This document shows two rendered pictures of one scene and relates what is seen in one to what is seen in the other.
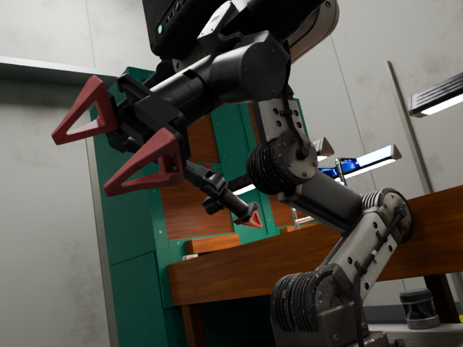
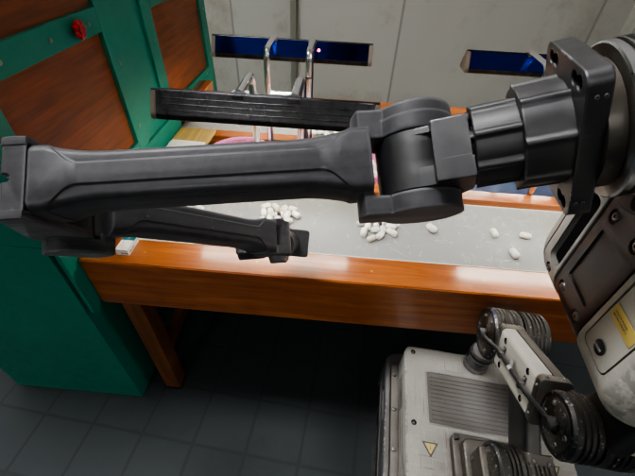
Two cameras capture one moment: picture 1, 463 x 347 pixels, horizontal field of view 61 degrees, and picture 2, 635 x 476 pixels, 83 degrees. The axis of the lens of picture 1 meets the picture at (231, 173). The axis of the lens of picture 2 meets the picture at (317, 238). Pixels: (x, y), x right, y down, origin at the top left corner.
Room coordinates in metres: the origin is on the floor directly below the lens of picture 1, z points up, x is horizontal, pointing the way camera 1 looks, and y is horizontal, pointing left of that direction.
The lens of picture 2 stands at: (0.94, 0.39, 1.49)
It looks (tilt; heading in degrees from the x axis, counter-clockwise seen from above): 43 degrees down; 315
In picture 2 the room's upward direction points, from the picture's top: 3 degrees clockwise
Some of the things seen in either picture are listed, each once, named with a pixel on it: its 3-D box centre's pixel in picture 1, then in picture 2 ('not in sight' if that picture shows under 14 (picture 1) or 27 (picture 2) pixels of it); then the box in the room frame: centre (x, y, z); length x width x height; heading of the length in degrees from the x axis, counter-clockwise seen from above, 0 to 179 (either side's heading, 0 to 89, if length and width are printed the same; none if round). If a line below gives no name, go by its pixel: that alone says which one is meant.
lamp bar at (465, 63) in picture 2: not in sight; (546, 64); (1.39, -1.25, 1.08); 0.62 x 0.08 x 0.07; 42
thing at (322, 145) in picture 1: (271, 169); (265, 108); (1.73, -0.18, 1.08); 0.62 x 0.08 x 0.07; 42
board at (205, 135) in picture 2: not in sight; (185, 148); (2.21, -0.13, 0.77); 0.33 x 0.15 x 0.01; 132
